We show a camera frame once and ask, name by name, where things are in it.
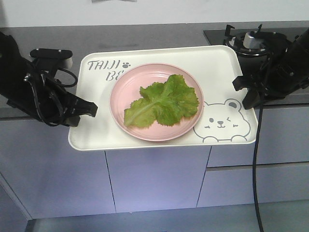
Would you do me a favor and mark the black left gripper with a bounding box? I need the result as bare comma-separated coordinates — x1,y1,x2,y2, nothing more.
7,65,98,126

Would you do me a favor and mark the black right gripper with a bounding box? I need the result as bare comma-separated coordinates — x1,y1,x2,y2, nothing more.
232,41,309,109

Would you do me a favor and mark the pink round plate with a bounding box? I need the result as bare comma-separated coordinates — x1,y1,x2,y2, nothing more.
110,63,203,142

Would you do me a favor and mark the cream bear serving tray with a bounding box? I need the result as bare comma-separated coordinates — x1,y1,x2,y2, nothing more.
69,45,258,151

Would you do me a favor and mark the green lettuce leaf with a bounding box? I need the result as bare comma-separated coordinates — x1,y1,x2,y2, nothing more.
124,74,199,128

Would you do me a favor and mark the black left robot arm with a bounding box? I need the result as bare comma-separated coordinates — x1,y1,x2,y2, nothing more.
0,33,98,127

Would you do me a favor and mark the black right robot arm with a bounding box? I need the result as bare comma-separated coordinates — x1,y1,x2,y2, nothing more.
233,30,309,109

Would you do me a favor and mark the black gas stove top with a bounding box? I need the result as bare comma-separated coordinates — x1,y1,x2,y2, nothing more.
203,25,307,74

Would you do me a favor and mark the grey upper drawer front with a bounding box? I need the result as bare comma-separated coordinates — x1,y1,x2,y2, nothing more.
208,105,309,167

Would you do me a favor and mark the grey drawer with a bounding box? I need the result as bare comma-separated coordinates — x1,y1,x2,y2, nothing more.
197,162,309,207
208,105,309,167

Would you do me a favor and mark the grey cabinet door far left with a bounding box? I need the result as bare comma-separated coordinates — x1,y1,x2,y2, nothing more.
0,120,115,219

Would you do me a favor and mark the grey cabinet door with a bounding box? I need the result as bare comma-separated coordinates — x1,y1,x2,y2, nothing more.
0,120,115,219
106,146,211,213

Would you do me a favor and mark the grey lower cabinet door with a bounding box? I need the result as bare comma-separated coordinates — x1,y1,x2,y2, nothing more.
106,146,211,213

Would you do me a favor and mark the grey lower drawer front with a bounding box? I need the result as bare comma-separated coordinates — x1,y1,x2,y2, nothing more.
197,162,309,207

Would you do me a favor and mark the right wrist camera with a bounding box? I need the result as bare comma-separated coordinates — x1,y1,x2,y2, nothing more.
243,31,287,49

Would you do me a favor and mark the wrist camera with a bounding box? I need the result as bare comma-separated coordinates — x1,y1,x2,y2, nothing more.
243,31,287,49
29,48,73,70

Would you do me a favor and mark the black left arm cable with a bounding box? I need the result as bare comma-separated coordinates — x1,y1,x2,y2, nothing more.
24,65,78,126

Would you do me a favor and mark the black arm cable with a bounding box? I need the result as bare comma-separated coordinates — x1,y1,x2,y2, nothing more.
24,65,78,126
252,48,273,232

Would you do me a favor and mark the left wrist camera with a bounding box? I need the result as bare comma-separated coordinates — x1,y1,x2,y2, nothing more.
29,48,73,70

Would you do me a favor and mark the white paper sheet on wall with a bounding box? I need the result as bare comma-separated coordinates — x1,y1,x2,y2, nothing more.
91,0,137,2

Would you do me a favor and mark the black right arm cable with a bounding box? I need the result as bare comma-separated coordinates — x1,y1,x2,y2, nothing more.
252,48,273,232

